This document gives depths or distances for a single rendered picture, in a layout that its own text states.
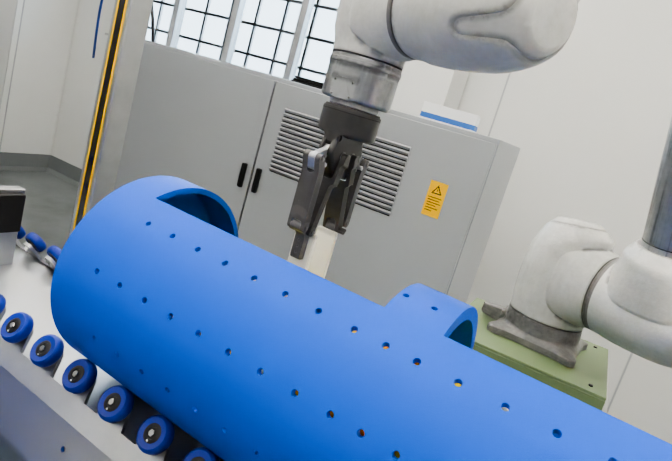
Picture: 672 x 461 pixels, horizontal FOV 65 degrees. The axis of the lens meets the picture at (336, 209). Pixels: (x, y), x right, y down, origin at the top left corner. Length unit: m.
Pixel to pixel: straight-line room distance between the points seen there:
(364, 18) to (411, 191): 1.64
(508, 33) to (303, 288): 0.31
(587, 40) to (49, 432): 3.19
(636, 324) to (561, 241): 0.20
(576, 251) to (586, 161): 2.25
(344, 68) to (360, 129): 0.07
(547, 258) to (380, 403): 0.72
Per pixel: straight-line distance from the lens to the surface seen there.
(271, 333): 0.54
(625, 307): 1.08
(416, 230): 2.22
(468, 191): 2.16
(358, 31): 0.63
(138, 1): 1.40
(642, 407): 3.59
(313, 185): 0.63
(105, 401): 0.77
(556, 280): 1.14
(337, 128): 0.64
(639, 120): 3.38
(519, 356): 1.12
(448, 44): 0.54
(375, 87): 0.64
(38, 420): 0.87
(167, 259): 0.64
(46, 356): 0.85
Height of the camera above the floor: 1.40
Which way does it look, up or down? 11 degrees down
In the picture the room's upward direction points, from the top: 16 degrees clockwise
